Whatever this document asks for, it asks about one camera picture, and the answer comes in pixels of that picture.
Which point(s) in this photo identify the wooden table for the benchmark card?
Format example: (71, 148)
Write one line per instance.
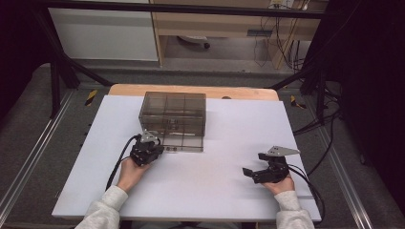
(245, 93)

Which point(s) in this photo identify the smoky transparent drawer box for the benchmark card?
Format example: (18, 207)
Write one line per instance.
(173, 103)

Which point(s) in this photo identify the office chair base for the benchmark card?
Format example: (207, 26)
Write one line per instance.
(192, 38)

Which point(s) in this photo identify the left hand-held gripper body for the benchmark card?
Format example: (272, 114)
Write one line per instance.
(143, 152)

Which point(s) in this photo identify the yellow black tape marker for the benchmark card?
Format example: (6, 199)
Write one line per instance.
(297, 103)
(90, 97)

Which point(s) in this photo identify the white cabinet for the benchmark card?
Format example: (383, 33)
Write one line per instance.
(105, 35)

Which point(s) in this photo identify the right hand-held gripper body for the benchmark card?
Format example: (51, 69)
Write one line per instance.
(274, 170)

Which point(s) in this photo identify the light wooden desk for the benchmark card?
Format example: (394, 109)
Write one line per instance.
(223, 27)

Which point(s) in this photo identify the black metal frame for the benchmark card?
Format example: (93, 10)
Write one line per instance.
(191, 9)

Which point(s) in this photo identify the person's left hand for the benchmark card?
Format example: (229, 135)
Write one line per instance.
(130, 176)

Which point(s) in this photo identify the white table mat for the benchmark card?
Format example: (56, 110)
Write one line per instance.
(223, 178)

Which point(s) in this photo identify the person's right hand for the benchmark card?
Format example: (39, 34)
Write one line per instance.
(280, 187)

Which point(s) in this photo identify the aluminium floor rail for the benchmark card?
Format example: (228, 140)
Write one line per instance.
(344, 178)
(35, 149)

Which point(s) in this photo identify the grey power strip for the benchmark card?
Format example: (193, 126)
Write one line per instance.
(259, 32)

